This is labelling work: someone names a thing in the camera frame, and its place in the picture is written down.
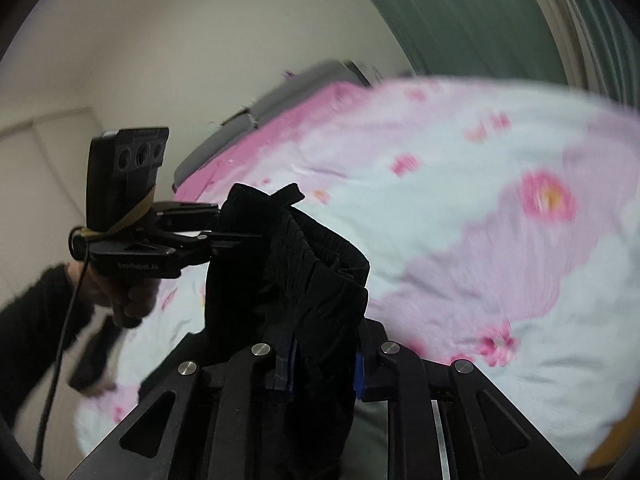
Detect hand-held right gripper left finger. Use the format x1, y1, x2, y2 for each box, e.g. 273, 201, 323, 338
67, 342, 297, 480

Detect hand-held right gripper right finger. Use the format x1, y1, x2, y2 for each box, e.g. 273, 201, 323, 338
354, 319, 581, 480

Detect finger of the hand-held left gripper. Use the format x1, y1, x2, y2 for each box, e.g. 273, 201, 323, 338
199, 231, 266, 267
152, 201, 223, 233

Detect black pants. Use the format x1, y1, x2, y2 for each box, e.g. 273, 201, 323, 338
137, 182, 371, 480

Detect person's left forearm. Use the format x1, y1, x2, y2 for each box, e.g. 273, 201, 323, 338
0, 262, 96, 403

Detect person's left hand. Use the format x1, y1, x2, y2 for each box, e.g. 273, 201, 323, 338
75, 260, 161, 329

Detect yellow rubber band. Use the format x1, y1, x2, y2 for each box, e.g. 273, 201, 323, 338
75, 186, 158, 241

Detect grey headboard cushion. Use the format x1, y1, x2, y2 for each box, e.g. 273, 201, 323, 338
250, 60, 371, 122
172, 110, 261, 193

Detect pink floral duvet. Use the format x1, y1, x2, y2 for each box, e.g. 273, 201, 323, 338
75, 76, 640, 473

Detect dark bed headboard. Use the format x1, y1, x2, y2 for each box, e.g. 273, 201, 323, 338
346, 59, 376, 87

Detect wide green curtain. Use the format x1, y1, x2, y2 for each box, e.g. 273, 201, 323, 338
340, 0, 571, 86

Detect black cable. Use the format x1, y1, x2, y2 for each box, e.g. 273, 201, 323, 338
32, 247, 92, 466

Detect wooden bed frame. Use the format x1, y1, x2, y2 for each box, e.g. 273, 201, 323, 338
582, 432, 632, 477

